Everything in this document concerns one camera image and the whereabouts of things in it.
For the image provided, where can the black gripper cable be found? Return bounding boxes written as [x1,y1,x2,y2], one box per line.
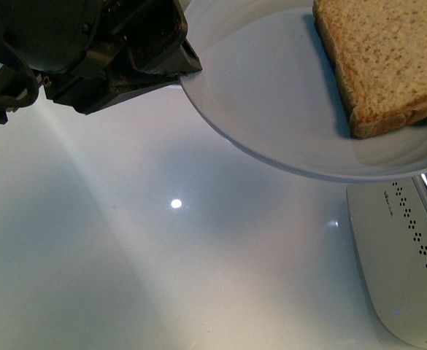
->
[0,36,42,125]

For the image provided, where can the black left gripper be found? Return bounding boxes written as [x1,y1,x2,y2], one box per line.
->
[0,1,202,115]

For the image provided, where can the slice of brown bread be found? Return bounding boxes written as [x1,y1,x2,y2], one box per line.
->
[312,1,427,139]

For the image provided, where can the light blue round plate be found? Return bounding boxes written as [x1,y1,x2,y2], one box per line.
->
[181,1,427,182]

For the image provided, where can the white toaster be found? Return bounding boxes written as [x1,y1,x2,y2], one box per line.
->
[347,173,427,349]

